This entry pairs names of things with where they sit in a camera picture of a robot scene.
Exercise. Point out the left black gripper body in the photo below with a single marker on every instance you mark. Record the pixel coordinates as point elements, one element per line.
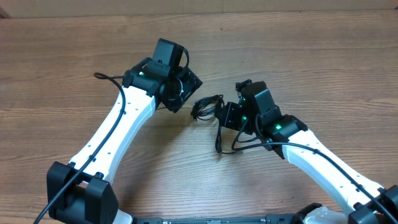
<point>185,83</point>

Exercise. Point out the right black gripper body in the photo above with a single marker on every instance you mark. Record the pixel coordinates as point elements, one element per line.
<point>236,119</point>

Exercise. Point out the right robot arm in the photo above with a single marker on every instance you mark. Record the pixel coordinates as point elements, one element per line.
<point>361,200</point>

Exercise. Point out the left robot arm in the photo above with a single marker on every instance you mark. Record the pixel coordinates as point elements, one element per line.
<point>81,190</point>

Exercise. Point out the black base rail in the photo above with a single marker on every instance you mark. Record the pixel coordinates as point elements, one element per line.
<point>268,219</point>

